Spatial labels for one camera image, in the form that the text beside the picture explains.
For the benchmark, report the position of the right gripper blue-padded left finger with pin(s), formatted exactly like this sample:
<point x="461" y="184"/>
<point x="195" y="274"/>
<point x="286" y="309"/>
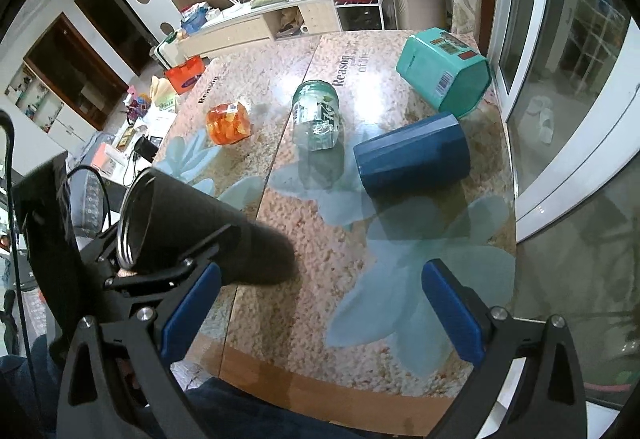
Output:
<point x="117" y="381"/>

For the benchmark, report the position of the blue basket on cabinet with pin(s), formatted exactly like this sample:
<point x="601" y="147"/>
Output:
<point x="194" y="21"/>

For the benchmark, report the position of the clear jar green lid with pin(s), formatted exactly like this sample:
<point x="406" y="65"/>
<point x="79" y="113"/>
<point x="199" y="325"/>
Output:
<point x="316" y="116"/>

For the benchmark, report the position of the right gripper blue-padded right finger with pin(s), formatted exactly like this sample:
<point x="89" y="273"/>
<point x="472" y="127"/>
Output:
<point x="549" y="399"/>

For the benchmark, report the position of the cream tv cabinet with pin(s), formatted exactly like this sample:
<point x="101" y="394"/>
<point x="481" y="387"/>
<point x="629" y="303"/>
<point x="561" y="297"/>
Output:
<point x="243" y="24"/>

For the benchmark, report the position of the dark blue cup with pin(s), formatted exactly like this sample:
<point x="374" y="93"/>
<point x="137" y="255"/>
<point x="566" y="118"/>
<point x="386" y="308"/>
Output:
<point x="429" y="153"/>

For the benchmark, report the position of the white sliding door frame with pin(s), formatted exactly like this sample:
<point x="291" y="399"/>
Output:
<point x="566" y="73"/>

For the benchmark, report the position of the orange shopping bag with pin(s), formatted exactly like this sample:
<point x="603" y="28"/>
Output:
<point x="184" y="76"/>

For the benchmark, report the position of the black tumbler cup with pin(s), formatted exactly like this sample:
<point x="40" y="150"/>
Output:
<point x="162" y="218"/>

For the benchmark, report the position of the teal plastic container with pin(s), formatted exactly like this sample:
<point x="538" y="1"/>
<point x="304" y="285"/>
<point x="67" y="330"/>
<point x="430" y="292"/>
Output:
<point x="446" y="72"/>

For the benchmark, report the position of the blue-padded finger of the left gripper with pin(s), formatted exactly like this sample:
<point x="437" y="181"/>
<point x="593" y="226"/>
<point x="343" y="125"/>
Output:
<point x="220" y="243"/>

